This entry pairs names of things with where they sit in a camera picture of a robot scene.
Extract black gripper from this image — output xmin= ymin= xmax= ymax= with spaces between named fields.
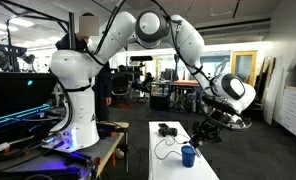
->
xmin=188 ymin=118 xmax=223 ymax=150

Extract blue plastic cup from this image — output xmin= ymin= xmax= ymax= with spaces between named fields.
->
xmin=181 ymin=145 xmax=196 ymax=168

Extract black controller device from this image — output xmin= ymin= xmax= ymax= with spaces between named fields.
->
xmin=157 ymin=122 xmax=179 ymax=138

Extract leaning white boards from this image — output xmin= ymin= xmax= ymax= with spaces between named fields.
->
xmin=260 ymin=55 xmax=286 ymax=126

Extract robot mounting platform table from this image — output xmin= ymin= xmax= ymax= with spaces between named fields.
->
xmin=0 ymin=121 xmax=130 ymax=180

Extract black office chair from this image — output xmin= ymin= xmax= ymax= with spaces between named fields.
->
xmin=111 ymin=73 xmax=131 ymax=102

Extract white drawer cabinet wood top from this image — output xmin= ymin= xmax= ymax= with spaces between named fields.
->
xmin=275 ymin=85 xmax=296 ymax=145

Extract person in dark clothes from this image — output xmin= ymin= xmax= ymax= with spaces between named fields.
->
xmin=55 ymin=13 xmax=113 ymax=122

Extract black handheld device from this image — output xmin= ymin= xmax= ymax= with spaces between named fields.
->
xmin=63 ymin=151 xmax=93 ymax=168

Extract large black screen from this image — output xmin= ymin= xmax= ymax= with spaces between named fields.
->
xmin=0 ymin=72 xmax=58 ymax=122

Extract thin black cable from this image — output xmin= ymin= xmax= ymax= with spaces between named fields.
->
xmin=153 ymin=132 xmax=192 ymax=161

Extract black robot wrist cable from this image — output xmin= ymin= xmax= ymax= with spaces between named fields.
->
xmin=201 ymin=95 xmax=253 ymax=132

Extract yellow door frame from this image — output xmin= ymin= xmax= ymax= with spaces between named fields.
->
xmin=230 ymin=50 xmax=258 ymax=98

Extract black stereo camera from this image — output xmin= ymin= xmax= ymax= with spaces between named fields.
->
xmin=129 ymin=55 xmax=154 ymax=63

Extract blue lit rail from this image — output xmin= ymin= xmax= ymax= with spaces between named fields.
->
xmin=0 ymin=103 xmax=52 ymax=128

